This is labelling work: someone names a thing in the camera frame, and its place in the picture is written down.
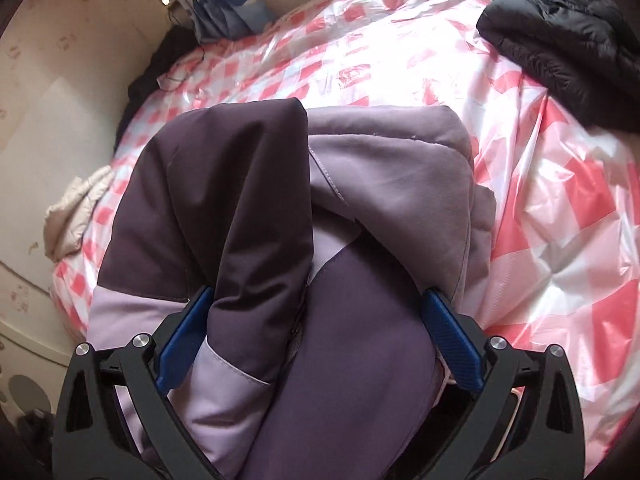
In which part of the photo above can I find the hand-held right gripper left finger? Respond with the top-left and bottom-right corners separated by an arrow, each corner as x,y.
52,285 -> 221,480

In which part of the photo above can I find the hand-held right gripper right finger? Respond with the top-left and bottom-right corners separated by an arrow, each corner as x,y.
422,287 -> 587,480

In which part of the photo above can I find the purple two-tone jacket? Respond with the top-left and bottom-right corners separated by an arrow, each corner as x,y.
86,97 -> 497,480

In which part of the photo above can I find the blue grey clothes pile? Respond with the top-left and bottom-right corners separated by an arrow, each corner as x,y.
192,0 -> 276,43

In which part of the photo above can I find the grey round object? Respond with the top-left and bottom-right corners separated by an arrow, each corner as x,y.
7,374 -> 53,413

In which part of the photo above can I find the pink checkered plastic sheet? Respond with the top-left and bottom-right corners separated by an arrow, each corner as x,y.
50,0 -> 640,480

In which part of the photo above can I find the beige puffer jacket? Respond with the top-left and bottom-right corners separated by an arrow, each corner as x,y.
44,165 -> 116,262

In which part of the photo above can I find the dark cloth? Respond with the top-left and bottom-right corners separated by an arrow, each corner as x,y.
114,25 -> 201,156

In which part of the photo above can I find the black puffer jacket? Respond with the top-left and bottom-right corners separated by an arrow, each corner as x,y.
476,0 -> 640,133

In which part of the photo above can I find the thin black cable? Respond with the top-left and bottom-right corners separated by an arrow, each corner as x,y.
165,42 -> 208,91

